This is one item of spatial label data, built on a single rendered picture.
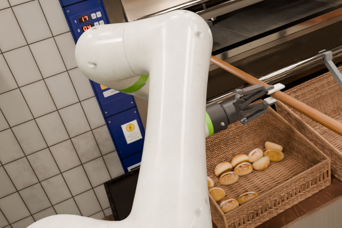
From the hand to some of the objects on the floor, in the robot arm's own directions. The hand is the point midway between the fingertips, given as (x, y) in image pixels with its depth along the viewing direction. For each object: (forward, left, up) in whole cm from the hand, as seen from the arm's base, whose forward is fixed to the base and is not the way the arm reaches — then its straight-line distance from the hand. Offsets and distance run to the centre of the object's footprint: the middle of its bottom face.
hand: (274, 93), depth 115 cm
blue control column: (-45, +148, -120) cm, 195 cm away
